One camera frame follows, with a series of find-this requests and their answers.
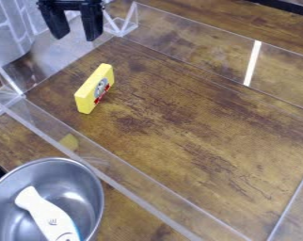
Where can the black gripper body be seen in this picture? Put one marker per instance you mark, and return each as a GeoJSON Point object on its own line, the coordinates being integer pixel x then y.
{"type": "Point", "coordinates": [70, 4]}

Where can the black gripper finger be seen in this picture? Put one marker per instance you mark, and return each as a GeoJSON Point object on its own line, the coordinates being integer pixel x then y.
{"type": "Point", "coordinates": [56, 21]}
{"type": "Point", "coordinates": [92, 20]}

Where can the yellow butter block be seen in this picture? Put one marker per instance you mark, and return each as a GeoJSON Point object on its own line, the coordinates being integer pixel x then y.
{"type": "Point", "coordinates": [94, 88]}

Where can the white brick-pattern cloth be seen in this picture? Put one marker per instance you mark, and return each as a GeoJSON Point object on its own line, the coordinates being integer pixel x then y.
{"type": "Point", "coordinates": [20, 23]}

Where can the silver metal bowl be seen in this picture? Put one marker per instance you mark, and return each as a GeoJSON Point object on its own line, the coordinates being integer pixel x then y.
{"type": "Point", "coordinates": [43, 189]}

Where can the white toy fish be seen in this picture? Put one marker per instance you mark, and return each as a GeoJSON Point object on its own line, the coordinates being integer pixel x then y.
{"type": "Point", "coordinates": [52, 220]}

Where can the clear acrylic enclosure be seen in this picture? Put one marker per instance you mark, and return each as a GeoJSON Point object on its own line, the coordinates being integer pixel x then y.
{"type": "Point", "coordinates": [195, 138]}

